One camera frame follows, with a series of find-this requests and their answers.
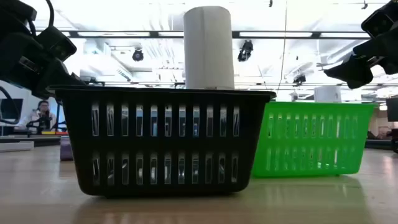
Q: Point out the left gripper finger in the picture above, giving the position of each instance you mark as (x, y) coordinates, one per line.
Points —
(59, 77)

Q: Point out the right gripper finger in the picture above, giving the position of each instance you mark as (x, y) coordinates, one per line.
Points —
(353, 71)

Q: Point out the black plastic basket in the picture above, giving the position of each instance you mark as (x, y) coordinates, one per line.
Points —
(74, 140)

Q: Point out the green plastic basket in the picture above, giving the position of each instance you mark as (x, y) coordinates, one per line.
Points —
(311, 143)

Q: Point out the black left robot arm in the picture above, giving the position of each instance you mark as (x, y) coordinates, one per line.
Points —
(15, 11)

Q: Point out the person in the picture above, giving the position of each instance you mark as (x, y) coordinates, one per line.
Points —
(42, 113)

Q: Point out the black monitor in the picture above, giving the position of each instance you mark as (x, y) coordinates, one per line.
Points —
(14, 109)
(392, 109)

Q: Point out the black ceiling spotlight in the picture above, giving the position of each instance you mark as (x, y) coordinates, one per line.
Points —
(137, 55)
(299, 79)
(245, 50)

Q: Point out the black background desk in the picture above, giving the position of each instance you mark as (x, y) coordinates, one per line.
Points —
(381, 144)

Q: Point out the white cylinder table lamp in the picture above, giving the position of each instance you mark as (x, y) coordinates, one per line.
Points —
(208, 46)

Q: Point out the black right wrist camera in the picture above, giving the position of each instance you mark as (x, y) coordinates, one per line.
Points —
(381, 20)

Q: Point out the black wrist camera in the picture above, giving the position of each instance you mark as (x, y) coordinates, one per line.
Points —
(381, 20)
(56, 43)

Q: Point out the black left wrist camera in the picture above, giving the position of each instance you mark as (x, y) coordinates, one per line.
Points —
(56, 43)

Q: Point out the black aluminium frame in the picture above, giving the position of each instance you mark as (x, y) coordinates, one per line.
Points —
(315, 35)

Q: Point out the purple wall charger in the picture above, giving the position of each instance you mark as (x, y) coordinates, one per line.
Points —
(66, 149)

